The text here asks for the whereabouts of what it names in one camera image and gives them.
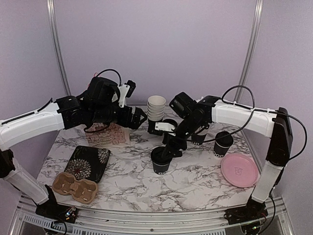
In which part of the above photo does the stack of paper cups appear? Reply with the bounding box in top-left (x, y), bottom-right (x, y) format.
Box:
top-left (147, 95), bottom-right (166, 136)

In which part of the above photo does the black cup holding straws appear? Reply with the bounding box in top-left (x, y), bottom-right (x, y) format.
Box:
top-left (191, 132), bottom-right (207, 145)

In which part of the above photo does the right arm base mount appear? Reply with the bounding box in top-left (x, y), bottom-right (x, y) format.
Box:
top-left (224, 196), bottom-right (268, 225)

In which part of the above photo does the left aluminium frame post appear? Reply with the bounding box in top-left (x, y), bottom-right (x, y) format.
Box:
top-left (46, 0), bottom-right (71, 95)

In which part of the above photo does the brown cardboard cup carrier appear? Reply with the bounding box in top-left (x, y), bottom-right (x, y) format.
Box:
top-left (52, 172), bottom-right (98, 204)

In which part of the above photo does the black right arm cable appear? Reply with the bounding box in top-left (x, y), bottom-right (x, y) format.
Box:
top-left (190, 85), bottom-right (308, 160)

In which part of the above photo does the black floral tray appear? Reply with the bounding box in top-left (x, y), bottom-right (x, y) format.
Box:
top-left (64, 145), bottom-right (111, 183)

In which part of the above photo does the loose black lid on table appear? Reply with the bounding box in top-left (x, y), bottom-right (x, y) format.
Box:
top-left (162, 118), bottom-right (178, 127)

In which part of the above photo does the aluminium frame post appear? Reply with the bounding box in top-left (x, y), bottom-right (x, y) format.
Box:
top-left (237, 0), bottom-right (265, 91)
top-left (46, 0), bottom-right (71, 95)

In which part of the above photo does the black takeout coffee cup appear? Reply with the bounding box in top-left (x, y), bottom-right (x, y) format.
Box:
top-left (153, 162), bottom-right (170, 175)
top-left (213, 143), bottom-right (230, 158)

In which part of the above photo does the aluminium table edge rail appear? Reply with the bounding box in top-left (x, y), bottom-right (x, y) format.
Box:
top-left (8, 196), bottom-right (294, 235)

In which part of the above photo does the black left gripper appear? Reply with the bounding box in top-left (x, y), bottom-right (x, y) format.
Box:
top-left (90, 103), bottom-right (148, 129)

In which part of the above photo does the white paper takeout bag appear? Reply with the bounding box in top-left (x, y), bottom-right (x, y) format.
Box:
top-left (85, 72), bottom-right (132, 148)

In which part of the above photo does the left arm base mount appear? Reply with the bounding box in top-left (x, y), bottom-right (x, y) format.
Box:
top-left (35, 185), bottom-right (78, 224)

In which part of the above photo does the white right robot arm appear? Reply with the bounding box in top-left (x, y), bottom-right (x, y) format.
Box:
top-left (156, 92), bottom-right (293, 219)

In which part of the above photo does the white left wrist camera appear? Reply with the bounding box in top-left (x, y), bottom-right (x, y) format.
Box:
top-left (118, 80), bottom-right (136, 108)

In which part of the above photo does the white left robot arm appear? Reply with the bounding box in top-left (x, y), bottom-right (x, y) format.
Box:
top-left (0, 76), bottom-right (147, 218)

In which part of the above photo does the pink plastic plate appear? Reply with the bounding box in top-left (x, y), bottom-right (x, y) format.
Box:
top-left (221, 153), bottom-right (259, 188)

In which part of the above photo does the black coffee cup lid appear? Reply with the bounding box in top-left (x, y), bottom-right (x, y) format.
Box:
top-left (215, 131), bottom-right (234, 147)

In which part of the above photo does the right aluminium frame post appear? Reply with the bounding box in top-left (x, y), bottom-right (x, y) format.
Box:
top-left (237, 0), bottom-right (265, 91)

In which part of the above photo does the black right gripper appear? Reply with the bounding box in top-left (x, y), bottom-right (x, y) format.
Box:
top-left (162, 116), bottom-right (204, 160)

